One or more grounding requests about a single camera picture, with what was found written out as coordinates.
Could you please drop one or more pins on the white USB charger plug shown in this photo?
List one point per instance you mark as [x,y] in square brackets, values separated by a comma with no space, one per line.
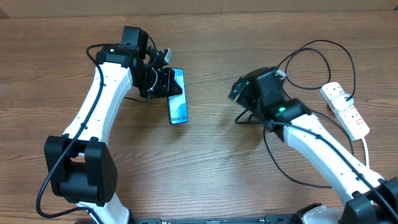
[341,102]

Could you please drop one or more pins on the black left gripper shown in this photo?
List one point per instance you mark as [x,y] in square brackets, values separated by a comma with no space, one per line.
[167,87]

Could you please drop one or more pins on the brown cardboard box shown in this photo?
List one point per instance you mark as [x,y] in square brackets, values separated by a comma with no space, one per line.
[77,8]

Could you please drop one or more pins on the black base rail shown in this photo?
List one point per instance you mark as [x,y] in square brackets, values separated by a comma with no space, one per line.
[267,219]

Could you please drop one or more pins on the white power strip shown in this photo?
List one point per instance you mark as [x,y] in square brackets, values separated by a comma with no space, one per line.
[350,119]

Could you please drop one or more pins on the blue Samsung Galaxy smartphone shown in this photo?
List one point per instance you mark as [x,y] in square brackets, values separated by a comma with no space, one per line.
[177,104]

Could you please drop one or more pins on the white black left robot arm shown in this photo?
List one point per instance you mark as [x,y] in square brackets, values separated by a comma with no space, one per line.
[81,169]

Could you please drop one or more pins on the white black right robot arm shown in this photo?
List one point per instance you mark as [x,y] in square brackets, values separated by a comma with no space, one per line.
[366,196]

